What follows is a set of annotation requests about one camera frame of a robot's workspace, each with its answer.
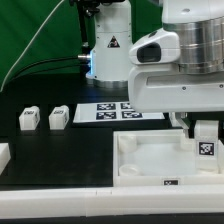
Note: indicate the white square table top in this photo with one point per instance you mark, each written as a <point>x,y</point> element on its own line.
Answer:
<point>158,158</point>

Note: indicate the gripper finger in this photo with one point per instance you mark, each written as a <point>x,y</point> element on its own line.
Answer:
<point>221,123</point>
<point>186,124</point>

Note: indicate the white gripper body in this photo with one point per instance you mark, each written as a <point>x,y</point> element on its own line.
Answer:
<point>156,84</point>

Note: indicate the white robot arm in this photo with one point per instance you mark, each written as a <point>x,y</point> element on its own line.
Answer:
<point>198,23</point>

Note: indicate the white left block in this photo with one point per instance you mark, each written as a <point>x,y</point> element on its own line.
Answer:
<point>4,156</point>

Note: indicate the white marker sheet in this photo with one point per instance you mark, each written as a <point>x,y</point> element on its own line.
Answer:
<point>110,111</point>

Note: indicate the white front rail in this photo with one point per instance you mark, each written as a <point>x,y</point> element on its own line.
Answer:
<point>88,202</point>

